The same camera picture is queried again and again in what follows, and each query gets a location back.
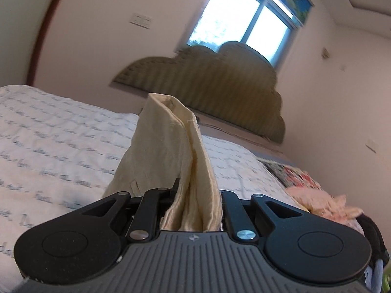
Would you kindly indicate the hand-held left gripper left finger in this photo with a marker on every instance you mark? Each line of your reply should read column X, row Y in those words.
column 152, row 207

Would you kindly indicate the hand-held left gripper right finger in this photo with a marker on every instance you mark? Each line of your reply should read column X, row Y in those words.
column 230, row 207

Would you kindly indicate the cream pants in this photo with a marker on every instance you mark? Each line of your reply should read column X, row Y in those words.
column 165, row 152

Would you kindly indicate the grey bed sheet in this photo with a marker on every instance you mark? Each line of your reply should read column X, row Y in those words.
column 244, row 140

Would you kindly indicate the colourful floral pillow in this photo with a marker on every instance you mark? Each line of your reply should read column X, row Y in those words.
column 293, row 174

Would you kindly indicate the pink cloth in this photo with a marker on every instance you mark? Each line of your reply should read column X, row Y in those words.
column 323, row 204

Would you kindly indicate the white script-print quilt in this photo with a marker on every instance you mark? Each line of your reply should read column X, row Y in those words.
column 61, row 146

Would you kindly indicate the green padded headboard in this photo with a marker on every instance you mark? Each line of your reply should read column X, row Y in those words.
column 213, row 82

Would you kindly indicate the window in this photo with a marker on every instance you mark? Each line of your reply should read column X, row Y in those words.
column 220, row 15

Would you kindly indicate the white wall switch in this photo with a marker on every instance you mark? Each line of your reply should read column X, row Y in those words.
column 372, row 145

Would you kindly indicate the wall hook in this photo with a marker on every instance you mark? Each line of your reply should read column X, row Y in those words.
column 326, row 52

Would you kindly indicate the white wall socket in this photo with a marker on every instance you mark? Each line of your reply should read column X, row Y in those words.
column 135, row 19
column 146, row 22

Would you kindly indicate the brown wooden door frame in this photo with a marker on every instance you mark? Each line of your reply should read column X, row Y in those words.
column 45, row 30

